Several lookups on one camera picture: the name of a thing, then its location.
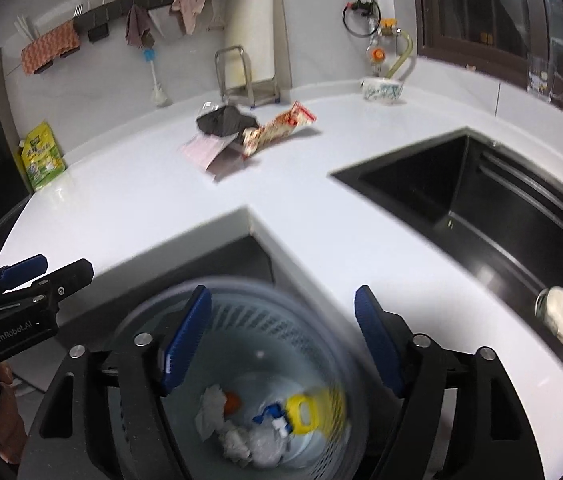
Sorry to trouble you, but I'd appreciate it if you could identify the grey perforated trash bin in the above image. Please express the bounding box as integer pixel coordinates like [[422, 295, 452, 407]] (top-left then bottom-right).
[[162, 276, 367, 479]]

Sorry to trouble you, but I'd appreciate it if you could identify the green yellow refill pouch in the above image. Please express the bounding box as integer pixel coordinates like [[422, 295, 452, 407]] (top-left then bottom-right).
[[19, 122, 67, 191]]

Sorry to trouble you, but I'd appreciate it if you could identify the orange peel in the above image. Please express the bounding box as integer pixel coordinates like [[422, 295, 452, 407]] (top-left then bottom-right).
[[223, 391, 242, 417]]

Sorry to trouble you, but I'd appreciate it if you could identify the orange zigzag cloth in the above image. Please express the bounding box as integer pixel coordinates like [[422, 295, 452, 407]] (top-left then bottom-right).
[[20, 20, 81, 76]]

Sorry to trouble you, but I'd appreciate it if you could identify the blue plastic wrapper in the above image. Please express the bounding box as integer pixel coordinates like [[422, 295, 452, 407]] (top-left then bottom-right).
[[252, 403, 293, 438]]

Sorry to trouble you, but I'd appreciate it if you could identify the gas valve with hose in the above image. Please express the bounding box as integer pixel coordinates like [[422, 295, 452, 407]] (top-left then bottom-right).
[[366, 0, 416, 79]]

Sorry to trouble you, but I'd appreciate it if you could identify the black bag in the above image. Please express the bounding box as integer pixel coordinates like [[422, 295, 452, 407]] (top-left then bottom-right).
[[196, 105, 259, 136]]

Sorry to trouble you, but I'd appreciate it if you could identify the person left hand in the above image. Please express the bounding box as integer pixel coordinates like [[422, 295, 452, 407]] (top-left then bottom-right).
[[0, 362, 28, 465]]

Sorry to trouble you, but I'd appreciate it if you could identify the yellow plastic container lid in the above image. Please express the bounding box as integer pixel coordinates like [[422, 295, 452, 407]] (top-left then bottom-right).
[[285, 387, 347, 439]]

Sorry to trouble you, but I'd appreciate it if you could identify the brown hanging cloth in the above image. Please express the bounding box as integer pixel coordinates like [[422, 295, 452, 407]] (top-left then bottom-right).
[[125, 4, 155, 49]]

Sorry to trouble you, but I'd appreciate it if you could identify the pink hanging cloth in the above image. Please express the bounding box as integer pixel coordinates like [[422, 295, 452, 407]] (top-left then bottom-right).
[[170, 0, 206, 35]]

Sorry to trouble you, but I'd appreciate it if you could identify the metal cutting board stand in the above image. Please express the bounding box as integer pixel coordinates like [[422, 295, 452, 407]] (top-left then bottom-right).
[[214, 46, 282, 108]]

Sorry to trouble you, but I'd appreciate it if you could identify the clear glass mug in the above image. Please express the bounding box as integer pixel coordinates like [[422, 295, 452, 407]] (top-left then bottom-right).
[[527, 55, 563, 102]]

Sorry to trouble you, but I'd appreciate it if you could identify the white bottle brush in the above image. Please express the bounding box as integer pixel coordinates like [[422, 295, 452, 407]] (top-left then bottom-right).
[[143, 49, 170, 107]]

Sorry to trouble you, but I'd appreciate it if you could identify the patterned ceramic bowl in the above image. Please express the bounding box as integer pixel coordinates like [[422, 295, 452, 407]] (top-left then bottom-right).
[[359, 77, 404, 104]]

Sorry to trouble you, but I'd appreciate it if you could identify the pink paper sheet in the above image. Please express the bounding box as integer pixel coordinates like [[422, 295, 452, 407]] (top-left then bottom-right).
[[180, 133, 242, 179]]

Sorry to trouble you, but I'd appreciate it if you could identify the red snack wrapper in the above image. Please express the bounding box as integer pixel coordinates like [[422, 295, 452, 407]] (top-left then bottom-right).
[[242, 101, 316, 157]]

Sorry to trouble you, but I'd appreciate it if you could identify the dark window frame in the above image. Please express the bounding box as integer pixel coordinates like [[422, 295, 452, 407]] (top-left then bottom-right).
[[416, 0, 563, 110]]

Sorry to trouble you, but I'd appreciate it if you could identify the white bowl in sink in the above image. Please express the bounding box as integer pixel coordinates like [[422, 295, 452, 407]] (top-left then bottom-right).
[[534, 286, 563, 344]]

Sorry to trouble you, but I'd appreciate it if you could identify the black coiled cable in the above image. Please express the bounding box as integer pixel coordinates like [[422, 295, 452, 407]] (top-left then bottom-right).
[[342, 0, 381, 39]]

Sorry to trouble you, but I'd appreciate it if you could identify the white cutting board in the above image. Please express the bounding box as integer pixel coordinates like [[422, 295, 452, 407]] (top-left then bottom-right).
[[224, 0, 275, 84]]

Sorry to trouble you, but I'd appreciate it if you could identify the white tissue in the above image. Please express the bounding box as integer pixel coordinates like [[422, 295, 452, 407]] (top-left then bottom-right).
[[195, 385, 250, 466]]

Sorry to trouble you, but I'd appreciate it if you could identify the clear plastic bag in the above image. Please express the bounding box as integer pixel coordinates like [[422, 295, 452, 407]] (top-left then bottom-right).
[[248, 425, 287, 469]]

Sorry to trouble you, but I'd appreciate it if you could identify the black wall rail rack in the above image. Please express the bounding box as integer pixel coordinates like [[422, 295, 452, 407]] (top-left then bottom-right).
[[72, 0, 223, 44]]

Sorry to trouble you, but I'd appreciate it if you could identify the black kitchen sink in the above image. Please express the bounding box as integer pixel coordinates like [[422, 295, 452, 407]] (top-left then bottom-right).
[[333, 128, 563, 321]]

